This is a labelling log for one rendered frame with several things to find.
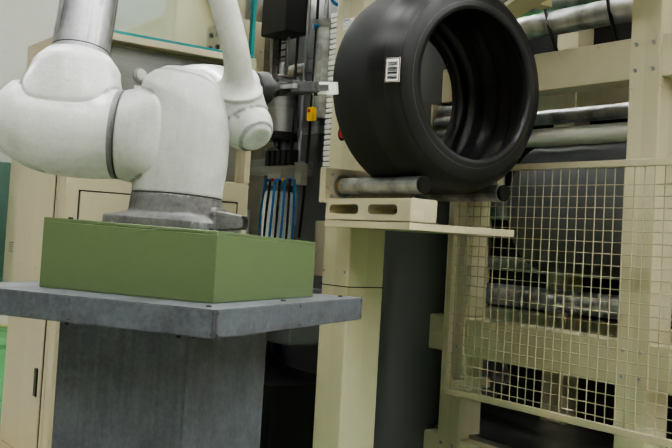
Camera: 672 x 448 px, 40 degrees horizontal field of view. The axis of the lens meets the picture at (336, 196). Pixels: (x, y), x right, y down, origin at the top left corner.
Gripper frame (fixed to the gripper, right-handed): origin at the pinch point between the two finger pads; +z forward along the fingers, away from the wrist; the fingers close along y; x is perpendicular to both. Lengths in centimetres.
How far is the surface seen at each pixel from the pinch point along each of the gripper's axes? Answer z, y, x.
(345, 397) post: 21, 27, 84
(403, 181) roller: 19.7, -4.1, 23.7
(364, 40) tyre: 14.2, 1.6, -12.2
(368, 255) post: 31, 27, 45
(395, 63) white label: 13.6, -10.6, -5.0
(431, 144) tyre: 23.0, -11.6, 14.8
